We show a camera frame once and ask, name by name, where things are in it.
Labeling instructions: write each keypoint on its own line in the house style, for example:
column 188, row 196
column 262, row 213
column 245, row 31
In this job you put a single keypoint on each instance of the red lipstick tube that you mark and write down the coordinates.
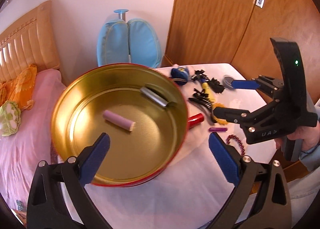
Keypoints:
column 196, row 120

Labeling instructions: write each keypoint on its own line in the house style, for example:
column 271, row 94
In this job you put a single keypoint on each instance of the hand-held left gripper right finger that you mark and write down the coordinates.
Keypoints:
column 223, row 158

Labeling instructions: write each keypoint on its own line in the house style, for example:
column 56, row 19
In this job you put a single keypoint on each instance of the orange floral pillow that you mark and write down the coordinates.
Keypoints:
column 22, row 86

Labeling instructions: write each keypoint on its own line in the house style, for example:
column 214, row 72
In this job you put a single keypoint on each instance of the pink lipstick tube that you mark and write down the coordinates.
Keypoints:
column 117, row 120

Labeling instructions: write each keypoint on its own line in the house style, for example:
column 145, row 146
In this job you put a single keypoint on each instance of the black flower hair clip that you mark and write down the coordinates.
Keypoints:
column 216, row 85

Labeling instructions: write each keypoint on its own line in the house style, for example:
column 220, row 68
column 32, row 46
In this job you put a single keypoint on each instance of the round clear compact case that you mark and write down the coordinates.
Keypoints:
column 228, row 82

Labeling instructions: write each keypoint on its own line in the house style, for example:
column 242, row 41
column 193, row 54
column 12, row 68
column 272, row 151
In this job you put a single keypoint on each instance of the light blue suitcase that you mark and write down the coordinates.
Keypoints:
column 140, row 43

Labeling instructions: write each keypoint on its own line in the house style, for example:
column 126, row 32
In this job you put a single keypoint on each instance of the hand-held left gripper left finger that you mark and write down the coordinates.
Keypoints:
column 97, row 158

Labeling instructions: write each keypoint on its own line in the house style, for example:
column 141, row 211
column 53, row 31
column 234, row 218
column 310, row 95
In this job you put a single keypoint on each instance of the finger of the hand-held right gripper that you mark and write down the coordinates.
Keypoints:
column 243, row 84
column 227, row 113

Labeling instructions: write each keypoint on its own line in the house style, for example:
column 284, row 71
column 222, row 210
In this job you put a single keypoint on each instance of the pink bedsheet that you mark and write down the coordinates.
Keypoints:
column 27, row 158

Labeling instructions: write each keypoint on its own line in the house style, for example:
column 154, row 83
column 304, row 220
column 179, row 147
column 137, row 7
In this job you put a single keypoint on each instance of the person's right forearm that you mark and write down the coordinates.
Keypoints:
column 311, row 160

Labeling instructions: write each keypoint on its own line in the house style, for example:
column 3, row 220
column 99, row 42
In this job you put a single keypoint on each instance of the purple lipstick tube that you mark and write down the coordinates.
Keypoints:
column 217, row 129

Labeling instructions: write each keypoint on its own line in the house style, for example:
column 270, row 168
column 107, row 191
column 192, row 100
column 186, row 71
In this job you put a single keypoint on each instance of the blue plush hair clip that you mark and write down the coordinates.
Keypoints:
column 179, row 75

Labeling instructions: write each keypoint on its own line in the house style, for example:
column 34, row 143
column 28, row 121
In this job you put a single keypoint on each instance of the green cabbage plush toy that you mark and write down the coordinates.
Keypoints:
column 10, row 117

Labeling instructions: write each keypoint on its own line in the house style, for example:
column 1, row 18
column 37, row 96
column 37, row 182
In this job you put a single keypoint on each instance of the black bow hair clip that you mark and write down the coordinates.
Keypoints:
column 200, row 75

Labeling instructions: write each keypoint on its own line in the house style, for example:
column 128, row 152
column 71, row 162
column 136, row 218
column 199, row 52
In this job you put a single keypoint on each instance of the yellow cream tube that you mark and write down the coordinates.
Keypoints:
column 207, row 90

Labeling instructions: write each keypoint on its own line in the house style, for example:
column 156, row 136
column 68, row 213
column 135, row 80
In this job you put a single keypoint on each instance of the person's right hand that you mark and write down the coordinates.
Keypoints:
column 310, row 136

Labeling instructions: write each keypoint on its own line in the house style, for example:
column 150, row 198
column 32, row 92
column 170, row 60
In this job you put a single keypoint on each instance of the round red gold tin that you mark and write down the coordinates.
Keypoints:
column 150, row 143

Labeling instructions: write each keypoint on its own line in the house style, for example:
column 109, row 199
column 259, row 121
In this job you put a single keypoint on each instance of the silver lipstick tube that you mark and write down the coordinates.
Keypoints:
column 153, row 97

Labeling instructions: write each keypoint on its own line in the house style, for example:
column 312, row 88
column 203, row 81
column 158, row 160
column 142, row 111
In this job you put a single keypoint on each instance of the long black hair clip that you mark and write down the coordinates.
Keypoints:
column 202, row 105

